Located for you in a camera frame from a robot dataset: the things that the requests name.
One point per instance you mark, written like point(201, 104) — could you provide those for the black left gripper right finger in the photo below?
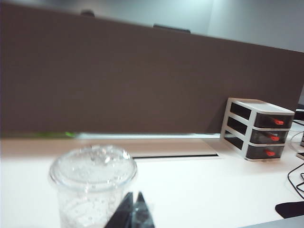
point(142, 216)

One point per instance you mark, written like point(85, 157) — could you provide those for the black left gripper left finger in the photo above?
point(122, 216)

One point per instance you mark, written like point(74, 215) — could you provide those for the clear plastic cup with water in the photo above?
point(83, 180)

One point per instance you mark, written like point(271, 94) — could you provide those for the silver Dell laptop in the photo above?
point(285, 224)

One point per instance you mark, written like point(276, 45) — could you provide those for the green packet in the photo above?
point(70, 134)

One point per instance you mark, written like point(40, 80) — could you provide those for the brown desk partition panel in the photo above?
point(118, 83)

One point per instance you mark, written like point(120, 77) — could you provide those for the black mouse pad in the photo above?
point(292, 209)

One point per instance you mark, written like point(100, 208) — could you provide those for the white drawer organizer frame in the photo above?
point(240, 114)

